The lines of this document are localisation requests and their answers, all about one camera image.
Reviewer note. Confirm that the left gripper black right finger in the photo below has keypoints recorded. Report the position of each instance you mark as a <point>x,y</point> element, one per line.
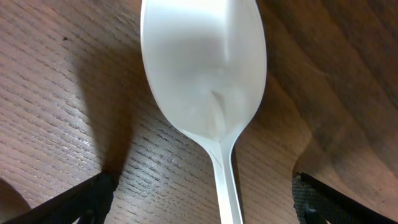
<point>316,202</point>

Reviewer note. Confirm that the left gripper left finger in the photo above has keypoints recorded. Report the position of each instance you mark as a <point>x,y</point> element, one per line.
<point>86,203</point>

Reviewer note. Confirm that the white plastic spoon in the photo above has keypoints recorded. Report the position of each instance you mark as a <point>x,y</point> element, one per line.
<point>206,64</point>

